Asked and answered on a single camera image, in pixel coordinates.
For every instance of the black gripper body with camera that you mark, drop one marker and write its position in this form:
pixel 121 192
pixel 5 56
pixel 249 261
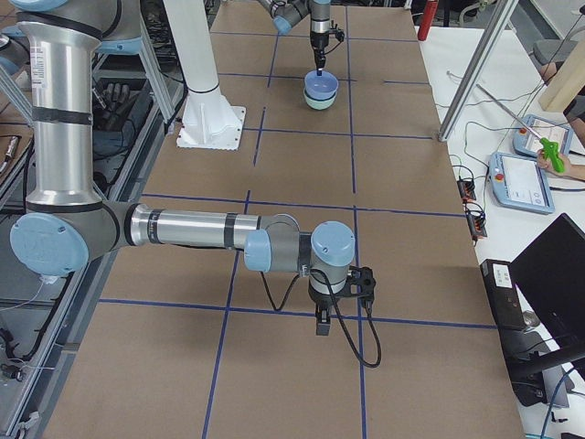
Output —
pixel 322 301

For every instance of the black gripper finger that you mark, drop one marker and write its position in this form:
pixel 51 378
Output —
pixel 323 321
pixel 319 60

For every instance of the blue bowl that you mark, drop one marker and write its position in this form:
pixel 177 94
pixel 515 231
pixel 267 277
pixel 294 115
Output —
pixel 320 85

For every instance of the green bowl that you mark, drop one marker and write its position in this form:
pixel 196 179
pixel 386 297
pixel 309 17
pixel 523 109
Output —
pixel 316 104

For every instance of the person hand holding grabber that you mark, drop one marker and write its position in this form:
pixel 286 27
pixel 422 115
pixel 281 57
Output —
pixel 546 164

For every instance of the red cylinder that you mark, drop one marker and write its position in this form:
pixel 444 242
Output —
pixel 427 18

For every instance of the black computer box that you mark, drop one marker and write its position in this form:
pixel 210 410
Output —
pixel 502 295

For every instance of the teach pendant tablet near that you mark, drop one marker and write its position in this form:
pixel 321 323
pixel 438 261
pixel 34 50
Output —
pixel 519 183

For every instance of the teach pendant tablet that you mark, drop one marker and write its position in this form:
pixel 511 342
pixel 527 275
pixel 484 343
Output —
pixel 525 143
pixel 519 183

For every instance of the black monitor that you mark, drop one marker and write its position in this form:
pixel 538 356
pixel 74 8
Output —
pixel 549 273

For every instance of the teach pendant tablet far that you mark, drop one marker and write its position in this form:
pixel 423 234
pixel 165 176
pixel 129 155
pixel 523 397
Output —
pixel 525 143

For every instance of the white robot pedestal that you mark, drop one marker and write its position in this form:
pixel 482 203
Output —
pixel 208 121

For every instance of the aluminium frame post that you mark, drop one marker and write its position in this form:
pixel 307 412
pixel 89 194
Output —
pixel 486 45

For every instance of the green-handled reacher grabber tool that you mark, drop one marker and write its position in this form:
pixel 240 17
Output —
pixel 550 148

